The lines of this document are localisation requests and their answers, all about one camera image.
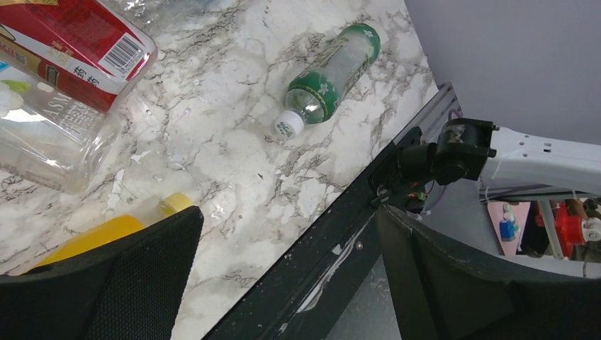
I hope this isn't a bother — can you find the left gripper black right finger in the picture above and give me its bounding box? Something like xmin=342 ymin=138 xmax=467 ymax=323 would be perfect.
xmin=376 ymin=205 xmax=600 ymax=339

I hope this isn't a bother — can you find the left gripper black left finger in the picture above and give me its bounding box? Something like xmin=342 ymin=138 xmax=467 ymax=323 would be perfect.
xmin=1 ymin=206 xmax=204 ymax=339

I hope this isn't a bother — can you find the green tea bottle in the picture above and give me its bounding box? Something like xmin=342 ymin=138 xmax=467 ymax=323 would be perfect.
xmin=274 ymin=23 xmax=381 ymax=140

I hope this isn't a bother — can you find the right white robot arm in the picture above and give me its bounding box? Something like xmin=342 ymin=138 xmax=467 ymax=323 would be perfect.
xmin=371 ymin=118 xmax=600 ymax=206

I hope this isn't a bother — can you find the yellow juice bottle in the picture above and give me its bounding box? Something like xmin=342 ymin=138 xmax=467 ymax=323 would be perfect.
xmin=36 ymin=193 xmax=193 ymax=267

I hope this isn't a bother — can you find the clear square jasmine bottle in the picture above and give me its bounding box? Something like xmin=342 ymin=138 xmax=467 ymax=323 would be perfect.
xmin=1 ymin=52 xmax=122 ymax=193

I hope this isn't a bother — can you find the red gold label bottle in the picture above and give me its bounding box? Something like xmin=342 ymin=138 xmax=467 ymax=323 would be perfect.
xmin=1 ymin=0 xmax=158 ymax=112

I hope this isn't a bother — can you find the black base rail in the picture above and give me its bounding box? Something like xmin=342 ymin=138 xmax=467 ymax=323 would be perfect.
xmin=207 ymin=83 xmax=459 ymax=339

